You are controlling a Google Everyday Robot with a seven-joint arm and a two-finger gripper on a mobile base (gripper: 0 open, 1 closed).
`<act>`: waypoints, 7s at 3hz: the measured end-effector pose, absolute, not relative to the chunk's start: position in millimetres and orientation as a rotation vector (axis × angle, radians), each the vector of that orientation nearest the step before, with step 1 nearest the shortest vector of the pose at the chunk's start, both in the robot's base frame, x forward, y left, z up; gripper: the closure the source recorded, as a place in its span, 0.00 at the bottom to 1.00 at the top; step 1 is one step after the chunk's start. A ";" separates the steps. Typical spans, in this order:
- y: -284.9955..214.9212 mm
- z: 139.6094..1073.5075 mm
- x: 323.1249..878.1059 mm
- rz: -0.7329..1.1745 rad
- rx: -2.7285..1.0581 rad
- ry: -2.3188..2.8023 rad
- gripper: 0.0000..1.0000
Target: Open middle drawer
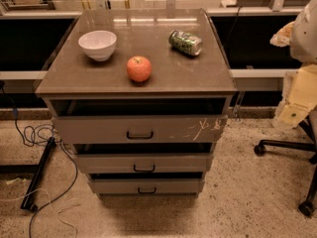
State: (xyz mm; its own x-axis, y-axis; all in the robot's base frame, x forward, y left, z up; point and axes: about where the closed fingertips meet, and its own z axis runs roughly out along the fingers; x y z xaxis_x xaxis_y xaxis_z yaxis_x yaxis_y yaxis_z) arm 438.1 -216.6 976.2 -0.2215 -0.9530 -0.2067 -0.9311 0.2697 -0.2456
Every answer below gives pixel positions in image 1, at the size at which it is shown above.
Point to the grey top drawer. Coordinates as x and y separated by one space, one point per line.
140 129

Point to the grey drawer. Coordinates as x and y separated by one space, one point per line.
147 186
140 129
143 163

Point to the black office chair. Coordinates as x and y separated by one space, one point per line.
309 126

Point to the black metal floor bar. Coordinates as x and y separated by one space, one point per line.
28 200

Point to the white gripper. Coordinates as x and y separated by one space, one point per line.
305 37

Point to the red apple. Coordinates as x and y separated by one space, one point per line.
139 69

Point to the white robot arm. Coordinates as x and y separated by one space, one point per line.
303 42

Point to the green soda can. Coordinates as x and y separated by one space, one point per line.
185 42

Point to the grey drawer cabinet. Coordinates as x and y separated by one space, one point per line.
141 98

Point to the grey bottom drawer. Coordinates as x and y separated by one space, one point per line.
147 186

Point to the white ceramic bowl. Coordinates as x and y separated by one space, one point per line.
98 45

